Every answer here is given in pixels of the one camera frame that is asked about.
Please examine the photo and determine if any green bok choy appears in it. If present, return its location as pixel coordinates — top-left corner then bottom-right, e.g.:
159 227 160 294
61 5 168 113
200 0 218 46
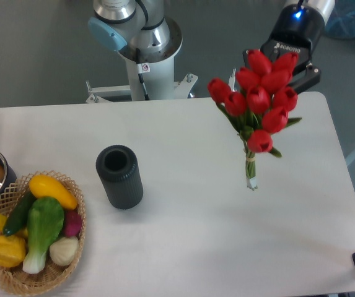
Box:
22 197 64 274

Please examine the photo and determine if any woven wicker basket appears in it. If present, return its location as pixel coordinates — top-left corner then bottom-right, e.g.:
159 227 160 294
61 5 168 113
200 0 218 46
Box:
0 171 86 296

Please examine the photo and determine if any red tulip bouquet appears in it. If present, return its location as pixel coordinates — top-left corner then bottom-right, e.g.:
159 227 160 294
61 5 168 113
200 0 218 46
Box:
208 49 300 190

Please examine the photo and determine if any white garlic bulb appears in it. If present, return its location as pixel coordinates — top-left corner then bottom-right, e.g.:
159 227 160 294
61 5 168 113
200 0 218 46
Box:
50 236 79 266

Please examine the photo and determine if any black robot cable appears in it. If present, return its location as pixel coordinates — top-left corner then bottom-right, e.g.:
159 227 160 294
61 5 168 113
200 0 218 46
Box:
135 48 151 101

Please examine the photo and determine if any yellow bell pepper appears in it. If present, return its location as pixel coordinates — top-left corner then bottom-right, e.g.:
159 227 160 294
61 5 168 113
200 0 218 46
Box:
0 235 26 268

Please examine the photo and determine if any yellow squash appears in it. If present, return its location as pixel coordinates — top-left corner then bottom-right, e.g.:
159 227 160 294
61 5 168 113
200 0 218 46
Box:
28 174 78 210

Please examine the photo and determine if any purple radish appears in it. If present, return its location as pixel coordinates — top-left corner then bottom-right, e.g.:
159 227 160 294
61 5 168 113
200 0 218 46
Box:
63 210 82 237

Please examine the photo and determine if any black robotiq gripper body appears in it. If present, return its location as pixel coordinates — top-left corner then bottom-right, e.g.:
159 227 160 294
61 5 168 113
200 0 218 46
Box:
260 4 324 74

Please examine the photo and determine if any green cucumber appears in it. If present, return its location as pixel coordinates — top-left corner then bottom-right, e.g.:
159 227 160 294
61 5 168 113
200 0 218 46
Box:
2 190 36 236

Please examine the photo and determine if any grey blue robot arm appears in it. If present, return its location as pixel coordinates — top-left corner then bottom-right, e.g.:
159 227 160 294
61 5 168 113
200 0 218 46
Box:
88 1 335 100

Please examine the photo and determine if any dark grey ribbed vase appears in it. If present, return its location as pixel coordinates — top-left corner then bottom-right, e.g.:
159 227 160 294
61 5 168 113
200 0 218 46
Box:
95 145 143 210

